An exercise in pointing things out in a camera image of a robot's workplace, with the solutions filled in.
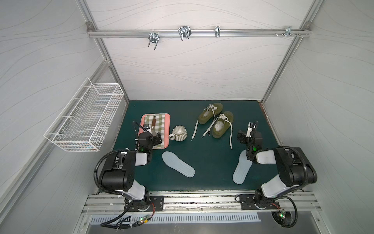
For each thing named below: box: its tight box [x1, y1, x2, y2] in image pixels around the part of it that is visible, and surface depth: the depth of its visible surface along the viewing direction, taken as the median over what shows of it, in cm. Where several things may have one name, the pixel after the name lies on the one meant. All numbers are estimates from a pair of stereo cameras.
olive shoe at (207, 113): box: [191, 102, 224, 141], surface depth 109 cm
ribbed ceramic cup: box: [168, 125, 188, 142], surface depth 95 cm
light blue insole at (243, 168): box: [232, 149, 253, 185], surface depth 84 cm
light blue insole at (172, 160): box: [161, 151, 196, 178], surface depth 88 cm
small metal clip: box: [214, 25, 221, 38], surface depth 80 cm
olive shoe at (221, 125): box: [202, 111, 234, 150], surface depth 103 cm
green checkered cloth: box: [143, 113, 166, 145], surface depth 109 cm
